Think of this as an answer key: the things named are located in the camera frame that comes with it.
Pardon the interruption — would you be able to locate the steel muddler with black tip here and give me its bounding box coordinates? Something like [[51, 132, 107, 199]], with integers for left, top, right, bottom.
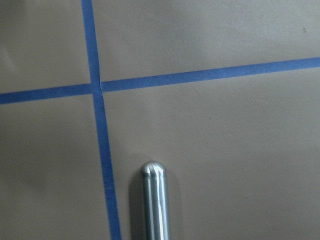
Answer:
[[141, 161, 171, 240]]

